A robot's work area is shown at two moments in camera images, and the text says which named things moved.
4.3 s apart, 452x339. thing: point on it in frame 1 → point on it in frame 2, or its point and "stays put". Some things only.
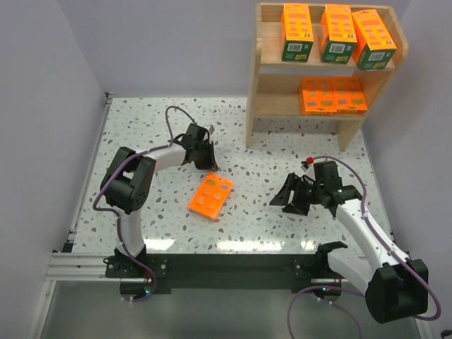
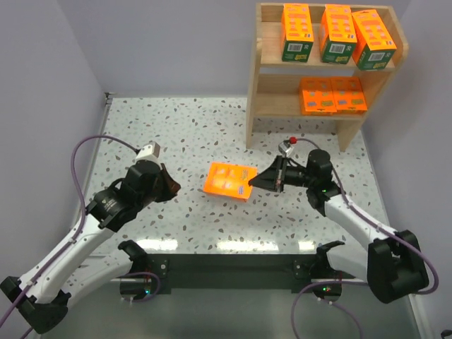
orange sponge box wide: x=317 y=95 stays put
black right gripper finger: x=282 y=198 → x=272 y=177
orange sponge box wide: x=349 y=95 stays put
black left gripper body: x=204 y=155 → x=164 y=180
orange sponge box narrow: x=296 y=32 stays put
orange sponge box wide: x=210 y=196 → x=230 y=180
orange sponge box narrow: x=337 y=37 stays put
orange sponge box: x=373 y=46 stays put
